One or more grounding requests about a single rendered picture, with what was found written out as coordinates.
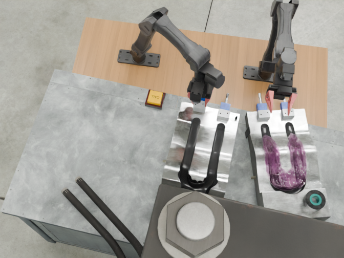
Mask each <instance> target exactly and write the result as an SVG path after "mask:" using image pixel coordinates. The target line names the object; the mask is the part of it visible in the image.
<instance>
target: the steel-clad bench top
mask: <svg viewBox="0 0 344 258"><path fill-rule="evenodd" d="M148 91H149V89H145V88H140V87H136V86H132V85H128V84H123V83H118V82H113V81H109V80H104V79H100V78H95V77H90V76H85V75H81V74H76V73H72V72H67V71H62V70H58V69H54V72H53V75H52V77H51V80H50V83H49V85H48V88H47V90H46V93H45V96H44V98H43V100H42V103H41V106H40V108H39V111H38V113H37V116H36V119H35V121H34V124H33V127H32V129H31V132H30V135H29V137H28V140H27V143H26V145H25V148H24V150H23V153H22V155H21V158H20V161H19V163H18V166H17V168H16V171H15V174H14V176H13V179H12V181H11V184H10V187H9V189H8V192H7V194H6V197H5V200H4V202H3V205H2V208H1V210H0V212H5V213H9V214H13V215H16V216H20V217H24V218H28V219H33V220H37V221H41V222H45V223H49V224H54V225H58V226H62V227H66V228H71V229H75V230H79V231H83V232H87V233H91V234H95V235H100V234H99V232H98V231H97V230H96V229H95V228H94V227H93V226H92V225H91V224H90V223H89V222H88V221H87V220H86V219H85V217H84V216H83V215H82V214H81V213H80V212H79V211H78V210H77V209H76V208H75V207H74V206H73V205H72V203H71V202H70V201H69V200H68V199H67V198H66V197H65V196H64V195H63V194H62V193H61V190H62V189H63V188H65V187H66V188H67V189H68V190H69V191H70V192H71V193H72V194H73V195H74V196H75V197H76V198H77V199H78V200H79V201H80V202H81V203H82V204H83V205H84V207H85V208H86V209H87V210H88V211H89V212H90V213H91V214H92V215H93V216H94V217H95V218H96V219H97V220H98V221H99V222H100V224H101V225H102V226H103V227H104V228H105V229H106V230H107V231H108V232H109V233H110V234H111V235H112V237H113V238H114V239H116V240H120V241H124V242H128V243H129V241H128V240H127V239H126V238H125V237H124V235H123V234H122V233H121V232H120V231H119V230H118V229H117V228H116V227H115V225H114V224H113V223H112V222H111V221H110V220H109V219H108V218H107V217H106V215H105V214H104V213H103V212H102V211H101V210H100V209H99V208H98V206H97V205H96V204H95V203H94V202H93V201H92V200H91V199H90V197H89V196H88V195H87V194H86V193H85V192H84V191H83V190H82V189H81V187H80V186H79V185H78V184H77V183H76V182H75V179H76V177H78V176H81V178H82V179H83V180H84V181H85V182H86V183H87V185H88V186H89V187H90V188H91V189H92V190H93V191H94V192H95V193H96V194H97V196H98V197H99V198H100V199H101V200H102V201H103V202H104V203H105V204H106V205H107V206H108V208H109V209H110V210H111V211H112V212H113V213H114V214H115V215H116V216H117V217H118V219H119V220H120V221H121V222H122V223H123V224H124V225H125V226H126V227H127V228H128V229H129V231H130V232H131V233H132V234H133V235H134V236H135V237H136V238H137V240H138V241H139V242H140V244H141V245H142V246H144V242H145V238H146V234H147V230H148V226H149V222H150V219H151V215H152V211H153V207H154V203H155V199H156V195H157V191H158V187H159V185H160V184H161V181H162V175H163V171H164V167H165V162H163V159H164V160H166V159H167V156H168V153H169V149H170V146H171V142H172V139H173V135H174V131H175V127H176V123H177V119H178V114H179V110H180V106H181V102H182V101H183V102H187V103H192V102H191V100H190V99H189V98H187V97H182V96H177V95H173V94H168V93H166V95H165V99H164V103H163V107H162V109H161V110H160V109H155V108H152V107H147V106H145V101H146V98H147V94H148ZM230 112H232V113H237V114H240V117H239V123H238V128H237V132H236V137H235V142H234V147H233V152H232V157H231V163H230V170H229V177H228V183H227V188H226V192H225V195H224V198H227V199H231V200H235V201H240V202H244V203H248V204H253V205H257V198H256V191H255V184H254V179H251V177H252V176H253V170H252V163H251V156H250V149H249V142H248V137H247V138H246V136H245V132H246V130H247V128H246V121H245V116H246V113H247V112H250V111H246V110H241V109H236V108H233V107H230ZM308 129H309V133H310V135H311V138H312V140H313V142H314V144H315V147H316V151H317V157H318V167H319V176H320V182H321V187H322V188H325V189H326V193H327V198H328V203H329V208H330V213H331V217H330V218H328V219H327V220H325V221H326V222H330V223H335V224H339V225H343V226H344V132H342V131H337V130H333V129H330V128H325V127H320V126H316V125H311V124H308ZM100 236H101V235H100Z"/></svg>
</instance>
